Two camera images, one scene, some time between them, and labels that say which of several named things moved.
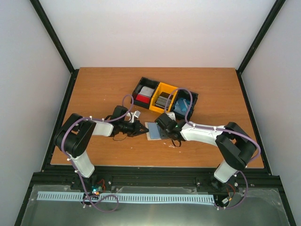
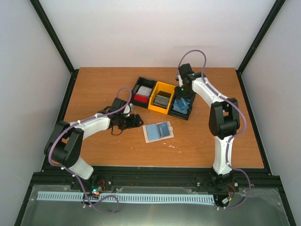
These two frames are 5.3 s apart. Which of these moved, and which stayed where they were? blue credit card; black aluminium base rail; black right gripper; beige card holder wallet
Moved: black right gripper
Stayed: beige card holder wallet; black aluminium base rail; blue credit card
